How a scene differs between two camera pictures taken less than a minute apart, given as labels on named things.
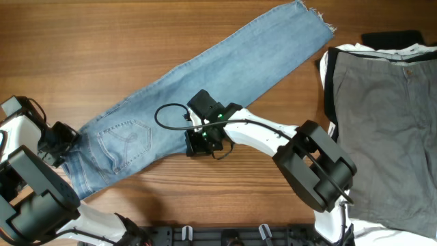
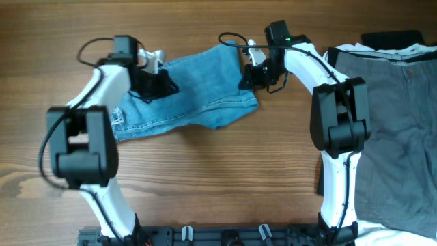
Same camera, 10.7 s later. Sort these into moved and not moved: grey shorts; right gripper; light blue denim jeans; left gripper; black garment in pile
Moved: light blue denim jeans; right gripper; left gripper
Not moved: grey shorts; black garment in pile
